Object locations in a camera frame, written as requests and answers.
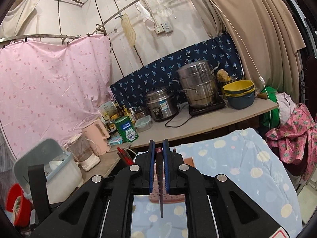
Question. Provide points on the stainless steel steamer pot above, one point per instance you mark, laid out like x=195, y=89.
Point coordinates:
x=198, y=84

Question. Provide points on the dark red chopstick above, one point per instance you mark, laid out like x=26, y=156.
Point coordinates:
x=160, y=178

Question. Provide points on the beige hanging cutting board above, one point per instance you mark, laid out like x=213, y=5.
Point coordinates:
x=129, y=31

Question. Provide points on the yellow bowl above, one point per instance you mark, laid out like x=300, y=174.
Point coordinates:
x=239, y=85

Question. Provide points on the metal curtain rod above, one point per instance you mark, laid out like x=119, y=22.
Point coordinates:
x=49, y=36

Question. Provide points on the light blue printed tablecloth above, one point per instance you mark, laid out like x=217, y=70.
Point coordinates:
x=247, y=178

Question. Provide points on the red bucket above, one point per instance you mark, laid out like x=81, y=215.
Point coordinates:
x=18, y=205

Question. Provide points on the clear plastic food container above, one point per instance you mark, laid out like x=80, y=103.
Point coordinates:
x=143, y=124

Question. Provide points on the green cloth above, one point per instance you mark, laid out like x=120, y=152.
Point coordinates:
x=271, y=114

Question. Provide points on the navy printed cloth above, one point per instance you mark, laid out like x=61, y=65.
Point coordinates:
x=153, y=74

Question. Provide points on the black metal rack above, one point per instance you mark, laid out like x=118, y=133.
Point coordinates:
x=310, y=84

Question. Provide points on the black induction cooker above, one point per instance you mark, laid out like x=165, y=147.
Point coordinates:
x=208, y=109

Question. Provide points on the green can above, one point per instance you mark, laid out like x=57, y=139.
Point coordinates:
x=126, y=130

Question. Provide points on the blue face masks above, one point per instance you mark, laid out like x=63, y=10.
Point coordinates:
x=116, y=141

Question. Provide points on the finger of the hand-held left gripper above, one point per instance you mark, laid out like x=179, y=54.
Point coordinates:
x=42, y=191

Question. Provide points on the stainless steel rice cooker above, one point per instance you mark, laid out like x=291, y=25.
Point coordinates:
x=161, y=106

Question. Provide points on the pink electric kettle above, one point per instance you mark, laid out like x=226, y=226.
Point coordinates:
x=97, y=136

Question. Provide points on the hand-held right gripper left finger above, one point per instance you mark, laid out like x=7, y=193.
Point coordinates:
x=152, y=168

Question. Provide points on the pink pineapple print cloth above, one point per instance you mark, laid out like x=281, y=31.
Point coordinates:
x=292, y=133

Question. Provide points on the brown loofah sponge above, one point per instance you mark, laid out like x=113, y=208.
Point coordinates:
x=223, y=75

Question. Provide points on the white hanging cloth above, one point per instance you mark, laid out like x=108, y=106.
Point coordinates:
x=145, y=14

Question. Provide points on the glass jug appliance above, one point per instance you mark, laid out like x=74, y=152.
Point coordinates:
x=81, y=153

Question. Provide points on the blue bowl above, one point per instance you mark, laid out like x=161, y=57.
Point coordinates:
x=241, y=101

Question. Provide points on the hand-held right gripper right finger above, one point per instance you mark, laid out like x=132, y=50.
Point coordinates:
x=166, y=168

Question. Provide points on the pink perforated utensil holder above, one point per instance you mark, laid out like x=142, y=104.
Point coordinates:
x=174, y=198

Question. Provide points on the pink dotted curtain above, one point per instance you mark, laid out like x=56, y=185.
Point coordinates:
x=49, y=91

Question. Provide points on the wall socket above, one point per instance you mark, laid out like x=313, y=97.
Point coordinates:
x=163, y=27

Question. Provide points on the white strainer ladle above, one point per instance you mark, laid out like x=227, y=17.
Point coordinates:
x=164, y=8

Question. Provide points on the beige curtain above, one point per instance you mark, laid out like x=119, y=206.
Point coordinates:
x=260, y=29

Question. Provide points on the cream hanging cloth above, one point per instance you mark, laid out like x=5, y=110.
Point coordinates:
x=19, y=14

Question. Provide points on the group of condiment bottles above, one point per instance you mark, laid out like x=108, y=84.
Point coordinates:
x=116, y=111

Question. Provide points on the white bin with blue rim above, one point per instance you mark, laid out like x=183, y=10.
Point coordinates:
x=64, y=183

